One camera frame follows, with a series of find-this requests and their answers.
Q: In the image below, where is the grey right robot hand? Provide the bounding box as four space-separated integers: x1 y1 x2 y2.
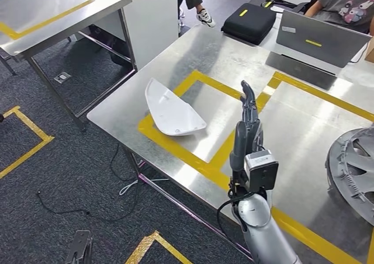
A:
229 80 264 176

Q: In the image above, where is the white curved plastic part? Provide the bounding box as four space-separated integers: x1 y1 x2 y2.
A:
144 77 207 137

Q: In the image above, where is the stainless steel workbench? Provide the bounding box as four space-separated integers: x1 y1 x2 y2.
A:
87 24 374 264

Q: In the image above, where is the yellow tape on workbench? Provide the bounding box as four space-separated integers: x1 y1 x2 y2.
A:
138 69 374 264

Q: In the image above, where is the black carrying case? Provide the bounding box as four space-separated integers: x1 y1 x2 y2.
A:
221 3 277 46

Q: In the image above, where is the grey carrying case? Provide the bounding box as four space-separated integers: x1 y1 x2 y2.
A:
276 9 372 69

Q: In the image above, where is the flat black case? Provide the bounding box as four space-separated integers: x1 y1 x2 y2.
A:
257 0 295 11

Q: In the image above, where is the grey wheel hubcap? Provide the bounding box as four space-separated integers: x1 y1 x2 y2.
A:
325 126 374 227

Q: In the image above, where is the white desk with metal legs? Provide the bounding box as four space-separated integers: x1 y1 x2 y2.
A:
74 0 180 71

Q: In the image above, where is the yellow floor tape square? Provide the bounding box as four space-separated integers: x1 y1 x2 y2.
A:
125 231 193 264

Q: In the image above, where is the cardboard box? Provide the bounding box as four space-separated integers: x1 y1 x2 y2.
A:
364 36 374 64

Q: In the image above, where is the black bag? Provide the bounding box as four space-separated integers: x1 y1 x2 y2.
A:
88 24 132 67

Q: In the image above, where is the metal floor outlet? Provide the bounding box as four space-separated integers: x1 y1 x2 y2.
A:
54 71 73 85

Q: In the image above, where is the yellow tape on table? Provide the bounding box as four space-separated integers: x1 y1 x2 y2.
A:
0 0 96 41

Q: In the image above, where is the yellow floor tape corner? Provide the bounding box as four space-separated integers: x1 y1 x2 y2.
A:
0 106 55 180

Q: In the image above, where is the stainless steel table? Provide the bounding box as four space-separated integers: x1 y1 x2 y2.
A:
0 0 138 133

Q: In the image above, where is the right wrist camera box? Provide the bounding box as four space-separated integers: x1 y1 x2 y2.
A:
244 150 279 192

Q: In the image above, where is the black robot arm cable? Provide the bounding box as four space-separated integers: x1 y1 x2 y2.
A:
216 192 255 236

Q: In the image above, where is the white power cable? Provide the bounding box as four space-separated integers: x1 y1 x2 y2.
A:
119 177 169 196

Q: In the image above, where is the black floor cable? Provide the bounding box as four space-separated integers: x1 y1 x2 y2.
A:
36 144 141 223

